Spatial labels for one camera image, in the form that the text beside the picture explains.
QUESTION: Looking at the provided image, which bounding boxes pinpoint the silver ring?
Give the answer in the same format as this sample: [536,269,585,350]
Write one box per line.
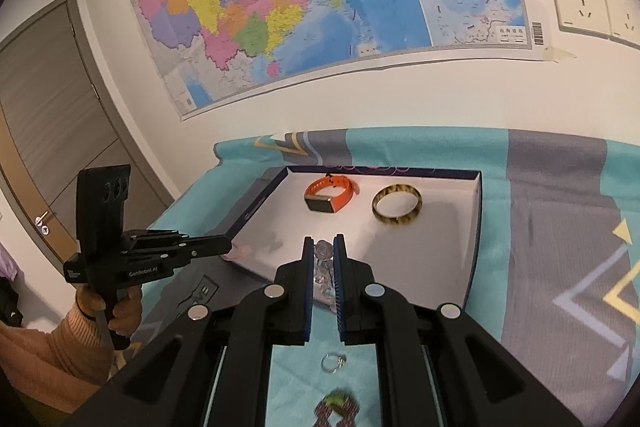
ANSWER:
[320,352,347,374]

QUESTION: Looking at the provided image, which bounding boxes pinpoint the clear tape piece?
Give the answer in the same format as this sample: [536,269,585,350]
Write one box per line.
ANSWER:
[542,46,577,63]

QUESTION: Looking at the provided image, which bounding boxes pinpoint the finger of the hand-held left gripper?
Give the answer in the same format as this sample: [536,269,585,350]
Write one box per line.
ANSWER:
[122,230,234,270]

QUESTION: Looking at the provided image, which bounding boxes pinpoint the person's left forearm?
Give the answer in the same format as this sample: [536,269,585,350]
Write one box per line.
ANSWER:
[0,299,115,403]

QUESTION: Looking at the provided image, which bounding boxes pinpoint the tortoiseshell bangle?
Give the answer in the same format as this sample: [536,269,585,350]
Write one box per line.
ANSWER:
[370,184,425,226]

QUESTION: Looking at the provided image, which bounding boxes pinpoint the orange smart band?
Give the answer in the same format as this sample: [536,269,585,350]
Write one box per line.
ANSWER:
[303,174,361,213]

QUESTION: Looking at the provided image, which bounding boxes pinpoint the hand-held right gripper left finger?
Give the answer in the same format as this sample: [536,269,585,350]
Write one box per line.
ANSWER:
[65,235,315,427]

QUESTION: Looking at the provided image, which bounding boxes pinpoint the dark blue box tray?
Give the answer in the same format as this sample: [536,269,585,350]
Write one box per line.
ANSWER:
[226,165,484,311]

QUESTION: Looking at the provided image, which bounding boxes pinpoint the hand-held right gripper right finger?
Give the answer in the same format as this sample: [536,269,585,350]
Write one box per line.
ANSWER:
[333,234,584,427]

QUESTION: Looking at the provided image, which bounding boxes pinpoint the dark hanging clothes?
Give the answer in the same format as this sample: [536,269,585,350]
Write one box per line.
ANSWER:
[0,241,24,329]

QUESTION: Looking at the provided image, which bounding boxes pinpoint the purple beaded bracelet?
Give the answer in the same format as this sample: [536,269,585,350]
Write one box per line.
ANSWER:
[313,399,362,427]

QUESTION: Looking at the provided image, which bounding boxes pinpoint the clear crystal bead bracelet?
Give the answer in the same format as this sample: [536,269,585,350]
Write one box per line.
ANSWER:
[312,240,339,309]

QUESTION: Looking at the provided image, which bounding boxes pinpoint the grey brown door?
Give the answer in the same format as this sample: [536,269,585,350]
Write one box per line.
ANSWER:
[0,0,177,269]

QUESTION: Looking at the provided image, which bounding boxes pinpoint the person's left hand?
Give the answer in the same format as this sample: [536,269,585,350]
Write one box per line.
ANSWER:
[75,283,144,339]

